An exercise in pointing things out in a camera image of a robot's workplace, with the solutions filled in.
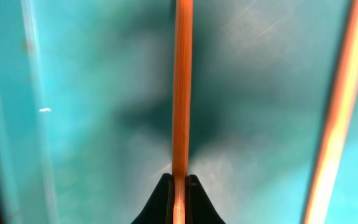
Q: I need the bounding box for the wooden chopstick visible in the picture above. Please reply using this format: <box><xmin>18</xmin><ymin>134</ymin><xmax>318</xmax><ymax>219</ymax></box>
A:
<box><xmin>302</xmin><ymin>0</ymin><xmax>358</xmax><ymax>224</ymax></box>
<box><xmin>172</xmin><ymin>0</ymin><xmax>193</xmax><ymax>224</ymax></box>

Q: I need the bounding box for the teal plastic tray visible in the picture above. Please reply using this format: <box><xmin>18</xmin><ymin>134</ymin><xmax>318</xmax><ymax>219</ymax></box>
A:
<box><xmin>0</xmin><ymin>0</ymin><xmax>351</xmax><ymax>223</ymax></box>

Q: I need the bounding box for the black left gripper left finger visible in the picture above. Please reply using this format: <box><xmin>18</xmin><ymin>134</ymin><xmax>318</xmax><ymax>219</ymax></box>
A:
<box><xmin>132</xmin><ymin>173</ymin><xmax>175</xmax><ymax>224</ymax></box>

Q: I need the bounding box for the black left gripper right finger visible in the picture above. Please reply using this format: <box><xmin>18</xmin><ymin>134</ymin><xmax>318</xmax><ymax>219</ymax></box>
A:
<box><xmin>185</xmin><ymin>174</ymin><xmax>225</xmax><ymax>224</ymax></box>

